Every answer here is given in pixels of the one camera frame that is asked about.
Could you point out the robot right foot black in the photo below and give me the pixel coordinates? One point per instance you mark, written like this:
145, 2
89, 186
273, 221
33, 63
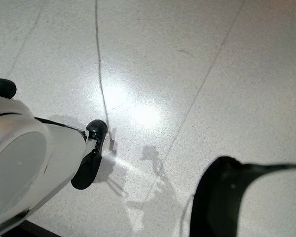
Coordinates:
2, 87

